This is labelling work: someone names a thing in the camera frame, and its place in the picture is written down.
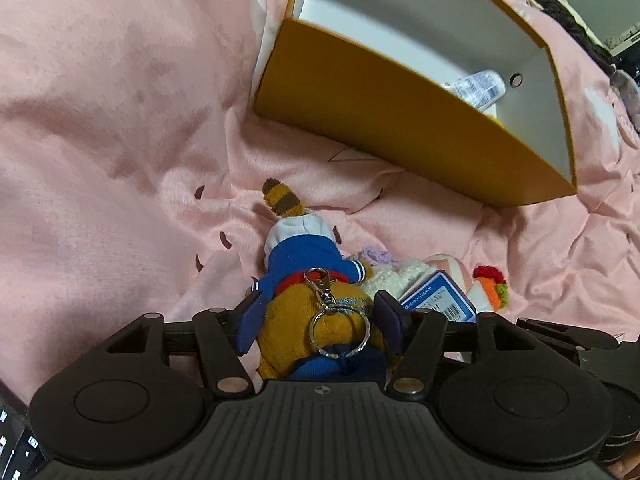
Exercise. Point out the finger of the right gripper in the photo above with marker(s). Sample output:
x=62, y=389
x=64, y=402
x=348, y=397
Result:
x=568, y=337

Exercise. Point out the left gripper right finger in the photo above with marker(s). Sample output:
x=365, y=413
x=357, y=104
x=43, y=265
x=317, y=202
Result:
x=495, y=390

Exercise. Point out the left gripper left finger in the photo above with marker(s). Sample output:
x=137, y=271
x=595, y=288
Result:
x=148, y=389

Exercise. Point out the orange crocheted carrot toy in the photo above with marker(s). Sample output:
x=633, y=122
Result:
x=494, y=285

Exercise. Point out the white black plush toy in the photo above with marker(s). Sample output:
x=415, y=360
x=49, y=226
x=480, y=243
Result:
x=478, y=290

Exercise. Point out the blue Ocean Park tag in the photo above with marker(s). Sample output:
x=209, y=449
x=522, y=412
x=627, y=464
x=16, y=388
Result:
x=440, y=293

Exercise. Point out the blue sailor plush keychain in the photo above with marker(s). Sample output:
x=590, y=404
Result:
x=314, y=317

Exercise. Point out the white Vaseline cream tube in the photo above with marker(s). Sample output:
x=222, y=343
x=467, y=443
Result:
x=480, y=90

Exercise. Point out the yellow round plush toy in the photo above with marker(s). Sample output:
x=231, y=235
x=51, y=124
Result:
x=494, y=119

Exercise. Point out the person's hand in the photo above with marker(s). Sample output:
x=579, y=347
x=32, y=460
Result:
x=628, y=467

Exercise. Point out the pink bed quilt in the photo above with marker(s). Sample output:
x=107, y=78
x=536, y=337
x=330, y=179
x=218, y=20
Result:
x=131, y=169

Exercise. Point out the grey purple blanket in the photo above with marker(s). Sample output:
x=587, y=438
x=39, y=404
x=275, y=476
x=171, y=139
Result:
x=628, y=90

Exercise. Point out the orange cardboard box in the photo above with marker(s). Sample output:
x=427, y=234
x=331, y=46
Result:
x=369, y=74

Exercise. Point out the dark clothes pile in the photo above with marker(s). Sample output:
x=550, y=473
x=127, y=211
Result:
x=570, y=20

